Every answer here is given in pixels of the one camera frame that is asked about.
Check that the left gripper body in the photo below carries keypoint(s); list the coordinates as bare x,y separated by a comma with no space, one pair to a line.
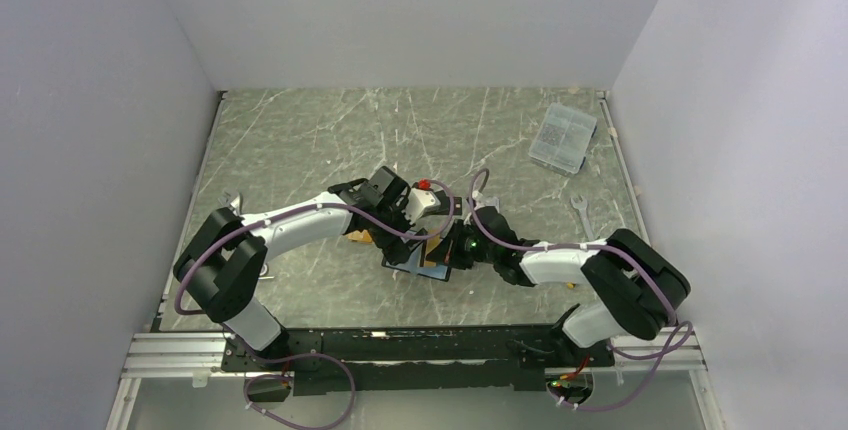
389,242

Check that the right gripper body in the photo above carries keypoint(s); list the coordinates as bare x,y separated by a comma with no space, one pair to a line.
467,247

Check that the black leather card holder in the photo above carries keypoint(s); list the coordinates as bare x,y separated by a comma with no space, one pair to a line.
417,264

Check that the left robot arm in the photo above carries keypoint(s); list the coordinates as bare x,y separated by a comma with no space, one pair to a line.
221,265

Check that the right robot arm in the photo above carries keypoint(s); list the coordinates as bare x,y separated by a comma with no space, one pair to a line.
637,289

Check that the gold card stack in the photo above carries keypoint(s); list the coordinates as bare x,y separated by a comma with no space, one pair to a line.
363,237

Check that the silver card stack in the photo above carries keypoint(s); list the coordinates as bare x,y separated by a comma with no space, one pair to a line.
482,202

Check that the silver wrench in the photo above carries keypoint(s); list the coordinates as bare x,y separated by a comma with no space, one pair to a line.
581,204

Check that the clear plastic screw box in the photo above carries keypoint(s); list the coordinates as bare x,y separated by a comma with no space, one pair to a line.
563,139

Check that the small metal clip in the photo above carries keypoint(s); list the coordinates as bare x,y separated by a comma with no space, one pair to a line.
233,201

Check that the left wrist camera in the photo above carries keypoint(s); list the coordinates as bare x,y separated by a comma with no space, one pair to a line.
421,201

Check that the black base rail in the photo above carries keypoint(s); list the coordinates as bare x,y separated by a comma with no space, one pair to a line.
520,357

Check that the aluminium frame rail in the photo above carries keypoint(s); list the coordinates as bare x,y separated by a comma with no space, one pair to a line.
201,355

